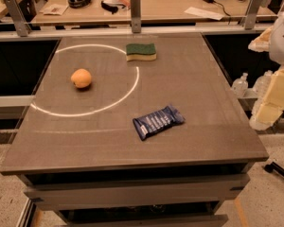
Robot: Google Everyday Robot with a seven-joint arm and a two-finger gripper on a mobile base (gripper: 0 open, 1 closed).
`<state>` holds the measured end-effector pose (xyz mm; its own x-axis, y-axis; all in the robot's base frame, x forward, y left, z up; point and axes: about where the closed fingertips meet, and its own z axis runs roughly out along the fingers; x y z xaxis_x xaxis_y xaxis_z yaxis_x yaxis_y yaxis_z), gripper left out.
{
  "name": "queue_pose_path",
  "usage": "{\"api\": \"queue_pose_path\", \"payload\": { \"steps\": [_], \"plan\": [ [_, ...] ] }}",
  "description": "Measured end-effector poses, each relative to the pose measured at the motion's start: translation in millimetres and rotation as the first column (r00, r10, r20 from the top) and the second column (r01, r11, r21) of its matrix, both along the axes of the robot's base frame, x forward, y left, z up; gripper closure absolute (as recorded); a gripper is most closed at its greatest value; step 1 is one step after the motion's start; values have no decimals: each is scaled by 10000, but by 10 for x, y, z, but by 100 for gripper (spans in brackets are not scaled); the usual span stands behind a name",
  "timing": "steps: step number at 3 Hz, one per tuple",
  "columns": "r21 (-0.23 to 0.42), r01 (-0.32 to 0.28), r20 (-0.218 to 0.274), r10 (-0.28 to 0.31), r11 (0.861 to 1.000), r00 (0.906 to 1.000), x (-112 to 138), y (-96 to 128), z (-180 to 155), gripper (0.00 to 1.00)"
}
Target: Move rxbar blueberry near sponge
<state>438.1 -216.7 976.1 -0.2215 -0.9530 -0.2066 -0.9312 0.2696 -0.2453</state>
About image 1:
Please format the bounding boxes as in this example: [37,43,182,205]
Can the blue rxbar blueberry wrapper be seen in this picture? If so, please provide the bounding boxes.
[133,105,186,141]

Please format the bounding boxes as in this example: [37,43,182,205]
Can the grey metal bracket left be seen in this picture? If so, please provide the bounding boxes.
[3,0,30,37]

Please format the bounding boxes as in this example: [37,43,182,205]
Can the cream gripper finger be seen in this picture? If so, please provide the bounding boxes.
[248,26,273,52]
[249,65,284,131]

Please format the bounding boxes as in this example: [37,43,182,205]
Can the grey metal bracket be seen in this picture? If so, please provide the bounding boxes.
[240,0,262,30]
[3,0,30,37]
[130,0,141,33]

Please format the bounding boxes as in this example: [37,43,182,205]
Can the grey table drawer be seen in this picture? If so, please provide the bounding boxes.
[25,174,250,211]

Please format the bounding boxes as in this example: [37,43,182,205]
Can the black chair base leg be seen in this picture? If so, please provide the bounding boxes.
[264,162,284,178]

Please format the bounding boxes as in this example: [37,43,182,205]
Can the clear plastic bottle left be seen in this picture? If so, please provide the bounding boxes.
[231,73,248,97]

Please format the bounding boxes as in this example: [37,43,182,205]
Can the grey metal bracket middle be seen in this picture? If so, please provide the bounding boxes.
[130,0,141,33]

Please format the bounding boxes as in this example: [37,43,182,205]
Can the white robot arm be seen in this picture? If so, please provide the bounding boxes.
[248,11,284,131]

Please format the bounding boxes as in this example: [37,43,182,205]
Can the grey metal bracket right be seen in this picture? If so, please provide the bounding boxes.
[240,0,262,30]

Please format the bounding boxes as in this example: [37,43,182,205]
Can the black sunglasses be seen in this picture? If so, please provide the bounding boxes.
[101,1,118,14]

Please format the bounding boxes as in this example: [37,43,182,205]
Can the orange fruit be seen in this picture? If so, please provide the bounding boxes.
[71,69,92,89]

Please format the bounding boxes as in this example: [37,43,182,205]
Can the white paper sheet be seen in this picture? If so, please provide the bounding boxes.
[185,7,223,21]

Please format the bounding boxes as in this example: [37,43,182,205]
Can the green and yellow sponge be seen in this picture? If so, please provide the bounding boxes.
[126,44,156,61]

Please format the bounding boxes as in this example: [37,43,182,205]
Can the clear plastic bottle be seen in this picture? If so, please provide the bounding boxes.
[252,70,273,98]
[231,73,248,97]

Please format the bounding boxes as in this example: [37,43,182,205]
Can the clear plastic bottle right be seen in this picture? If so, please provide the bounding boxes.
[252,70,273,98]

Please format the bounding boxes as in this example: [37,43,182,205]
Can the small paper card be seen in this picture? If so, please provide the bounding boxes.
[42,4,68,16]

